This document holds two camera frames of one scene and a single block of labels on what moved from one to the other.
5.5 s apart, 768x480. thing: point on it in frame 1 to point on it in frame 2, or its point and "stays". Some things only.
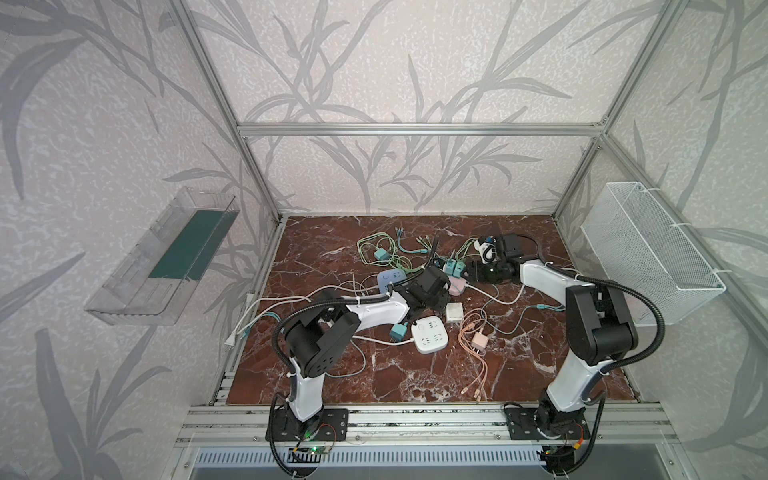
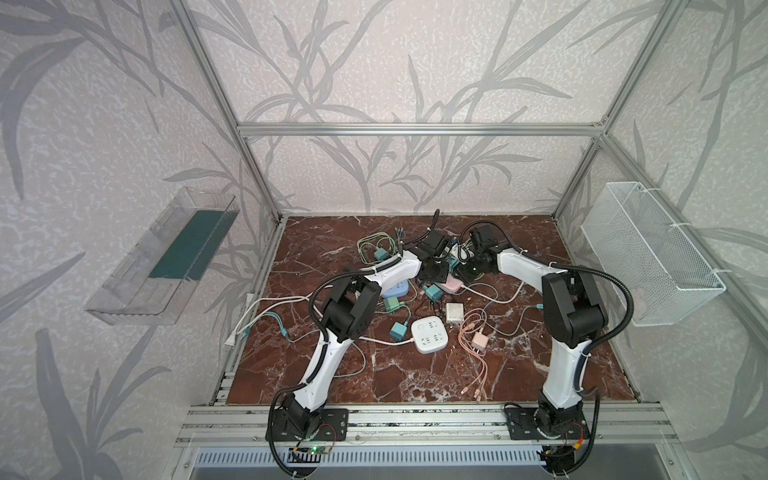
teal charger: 398,332 stays
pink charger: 480,339 stays
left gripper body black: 434,278 to 434,267
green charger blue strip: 382,254 stays
